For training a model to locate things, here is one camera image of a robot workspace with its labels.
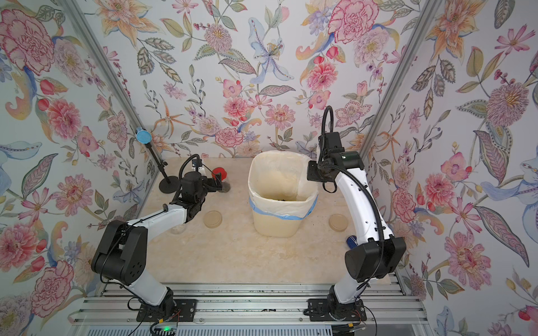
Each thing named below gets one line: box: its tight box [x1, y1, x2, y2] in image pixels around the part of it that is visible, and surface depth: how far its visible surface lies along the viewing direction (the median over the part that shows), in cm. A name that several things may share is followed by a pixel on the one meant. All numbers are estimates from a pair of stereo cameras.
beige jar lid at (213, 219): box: [203, 210, 223, 229], surface depth 97 cm
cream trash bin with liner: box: [247, 149, 319, 238], surface depth 86 cm
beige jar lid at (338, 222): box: [328, 213, 349, 233], surface depth 100 cm
